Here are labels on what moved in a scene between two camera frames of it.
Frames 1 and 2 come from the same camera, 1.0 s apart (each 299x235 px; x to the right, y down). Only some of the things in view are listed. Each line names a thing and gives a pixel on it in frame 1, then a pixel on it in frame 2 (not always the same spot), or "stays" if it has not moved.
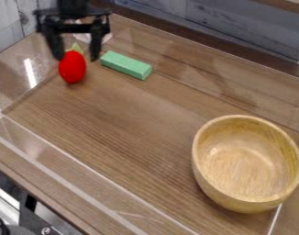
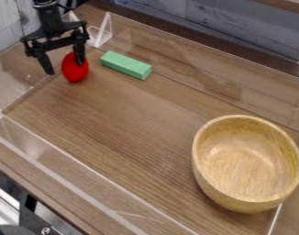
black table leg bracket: [29, 219] stays
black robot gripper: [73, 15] to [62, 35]
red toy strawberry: [73, 65] stays
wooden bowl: [246, 161] stays
